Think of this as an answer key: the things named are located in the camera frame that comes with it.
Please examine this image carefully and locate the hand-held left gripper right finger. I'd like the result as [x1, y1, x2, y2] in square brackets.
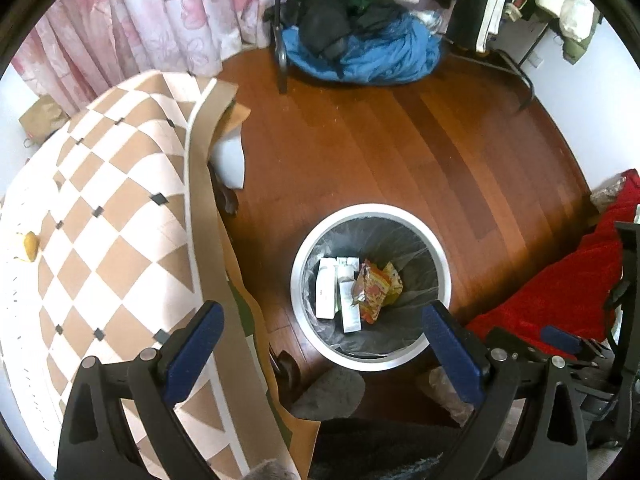
[421, 301, 590, 480]

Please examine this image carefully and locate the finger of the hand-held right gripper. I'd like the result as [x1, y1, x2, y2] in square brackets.
[540, 325, 613, 362]
[485, 327, 548, 358]

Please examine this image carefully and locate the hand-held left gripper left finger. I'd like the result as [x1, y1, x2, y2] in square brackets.
[56, 301, 225, 480]

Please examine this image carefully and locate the large yellow packet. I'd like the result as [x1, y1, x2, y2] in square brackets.
[381, 261, 404, 306]

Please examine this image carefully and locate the white round trash bin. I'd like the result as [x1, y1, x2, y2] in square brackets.
[291, 203, 454, 372]

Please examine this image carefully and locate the red yellow snack bag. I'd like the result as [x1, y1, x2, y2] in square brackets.
[351, 260, 387, 324]

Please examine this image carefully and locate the long white tube box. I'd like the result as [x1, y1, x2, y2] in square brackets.
[339, 280, 362, 333]

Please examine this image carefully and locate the pink and white box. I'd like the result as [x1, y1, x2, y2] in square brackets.
[316, 258, 339, 319]

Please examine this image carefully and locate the clear plastic bag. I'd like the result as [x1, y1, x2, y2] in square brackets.
[417, 365, 476, 423]

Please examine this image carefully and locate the red blanket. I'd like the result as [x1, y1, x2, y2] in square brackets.
[465, 170, 640, 356]

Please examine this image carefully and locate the grey slipper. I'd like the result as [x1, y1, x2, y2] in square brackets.
[290, 367, 366, 421]
[245, 457, 297, 480]

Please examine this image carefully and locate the crinkled plastic bag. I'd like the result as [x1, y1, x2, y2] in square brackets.
[590, 175, 628, 213]

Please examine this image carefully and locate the checkered printed tablecloth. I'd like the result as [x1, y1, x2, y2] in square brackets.
[0, 70, 321, 480]

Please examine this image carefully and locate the apple core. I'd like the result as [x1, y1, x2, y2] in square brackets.
[20, 231, 40, 263]

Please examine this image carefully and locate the brown paper bag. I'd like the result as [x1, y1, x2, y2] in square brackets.
[19, 95, 71, 142]

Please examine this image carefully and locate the olive coat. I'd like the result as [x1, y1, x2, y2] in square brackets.
[562, 25, 598, 63]

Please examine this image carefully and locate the blue cloth pile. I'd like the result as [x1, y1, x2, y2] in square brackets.
[282, 12, 441, 85]

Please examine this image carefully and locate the metal clothes rack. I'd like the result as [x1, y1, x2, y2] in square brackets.
[272, 0, 556, 111]

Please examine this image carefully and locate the cream jacket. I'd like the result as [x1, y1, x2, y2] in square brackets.
[515, 0, 601, 41]

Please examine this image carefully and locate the pink floral curtain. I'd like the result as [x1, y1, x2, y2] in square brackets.
[12, 0, 321, 111]

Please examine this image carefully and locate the black white-striped jacket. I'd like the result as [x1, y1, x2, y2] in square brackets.
[440, 0, 517, 53]

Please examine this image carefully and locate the blue and black clothes pile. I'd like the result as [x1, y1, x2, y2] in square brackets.
[265, 0, 416, 66]

